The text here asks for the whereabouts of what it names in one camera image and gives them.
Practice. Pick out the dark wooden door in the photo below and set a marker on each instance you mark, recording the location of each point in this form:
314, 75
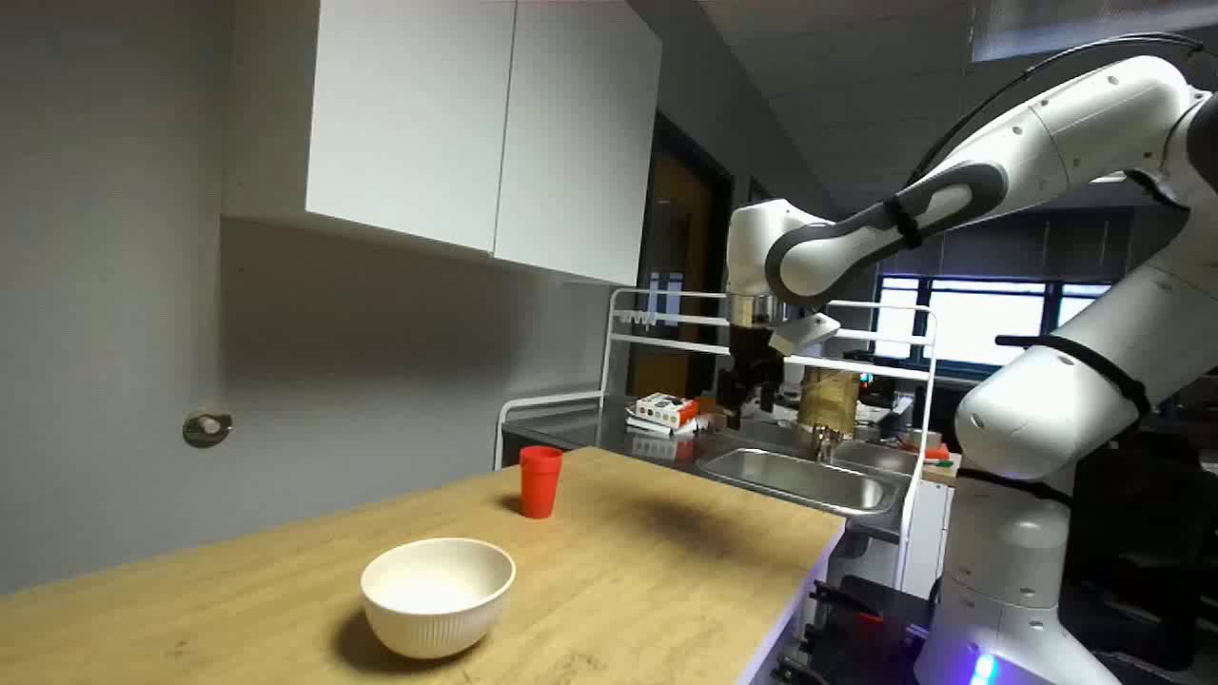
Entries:
681, 251

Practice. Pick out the brown jar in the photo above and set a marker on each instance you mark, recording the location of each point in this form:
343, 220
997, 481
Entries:
830, 397

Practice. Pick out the white wall cabinet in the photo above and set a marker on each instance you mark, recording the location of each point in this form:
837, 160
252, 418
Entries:
480, 126

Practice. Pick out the black equipment under counter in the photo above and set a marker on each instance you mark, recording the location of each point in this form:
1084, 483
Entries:
862, 634

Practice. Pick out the white and red box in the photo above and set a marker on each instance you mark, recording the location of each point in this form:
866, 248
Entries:
664, 412

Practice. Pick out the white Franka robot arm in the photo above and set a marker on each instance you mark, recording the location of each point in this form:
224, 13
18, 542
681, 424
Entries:
1080, 126

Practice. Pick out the red plastic cup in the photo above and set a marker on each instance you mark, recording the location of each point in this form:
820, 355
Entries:
537, 481

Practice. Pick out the round metal wall fitting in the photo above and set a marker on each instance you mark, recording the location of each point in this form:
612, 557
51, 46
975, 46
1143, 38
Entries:
208, 428

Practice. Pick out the white ceramic bowl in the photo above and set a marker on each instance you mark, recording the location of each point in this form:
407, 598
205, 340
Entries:
438, 594

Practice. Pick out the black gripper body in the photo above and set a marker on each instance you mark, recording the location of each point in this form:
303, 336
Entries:
757, 352

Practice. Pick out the stainless steel sink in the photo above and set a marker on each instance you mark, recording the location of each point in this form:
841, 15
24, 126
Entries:
801, 481

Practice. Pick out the bright window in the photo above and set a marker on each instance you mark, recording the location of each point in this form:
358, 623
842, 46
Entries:
975, 317

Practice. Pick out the rectangular ceiling light panel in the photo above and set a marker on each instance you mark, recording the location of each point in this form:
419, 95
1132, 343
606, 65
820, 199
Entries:
1089, 23

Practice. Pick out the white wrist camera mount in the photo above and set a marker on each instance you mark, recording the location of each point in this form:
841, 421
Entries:
809, 334

